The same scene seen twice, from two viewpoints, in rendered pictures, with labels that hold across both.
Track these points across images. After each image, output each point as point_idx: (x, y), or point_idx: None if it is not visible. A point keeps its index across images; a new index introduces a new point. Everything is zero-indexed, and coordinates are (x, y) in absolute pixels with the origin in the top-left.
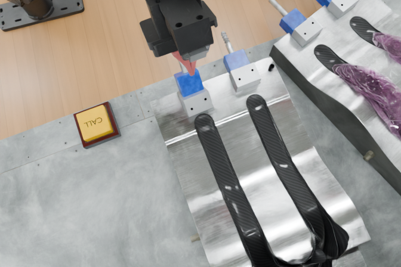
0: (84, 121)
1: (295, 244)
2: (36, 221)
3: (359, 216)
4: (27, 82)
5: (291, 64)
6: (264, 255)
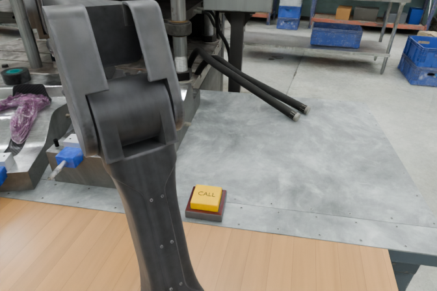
0: (213, 197)
1: None
2: (284, 175)
3: None
4: (256, 280)
5: (37, 157)
6: None
